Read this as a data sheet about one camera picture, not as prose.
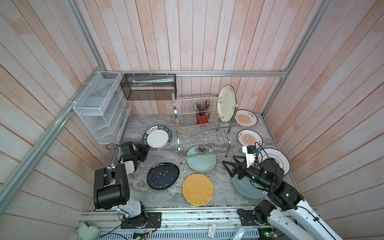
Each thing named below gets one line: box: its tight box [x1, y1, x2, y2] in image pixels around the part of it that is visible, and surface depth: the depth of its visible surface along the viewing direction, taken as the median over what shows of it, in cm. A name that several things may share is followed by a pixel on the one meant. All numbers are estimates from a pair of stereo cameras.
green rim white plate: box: [142, 125, 173, 151], surface depth 101 cm
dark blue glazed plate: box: [147, 162, 180, 190], surface depth 89 cm
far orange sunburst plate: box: [234, 109, 258, 127], surface depth 121 cm
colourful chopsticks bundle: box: [195, 100, 212, 116], surface depth 108 cm
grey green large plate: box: [231, 174, 268, 200], surface depth 81 cm
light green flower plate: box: [186, 145, 217, 172], surface depth 94 cm
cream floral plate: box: [217, 84, 238, 123], surface depth 82 cm
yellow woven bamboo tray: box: [182, 173, 214, 207], surface depth 84 cm
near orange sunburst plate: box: [237, 129, 263, 149], surface depth 109 cm
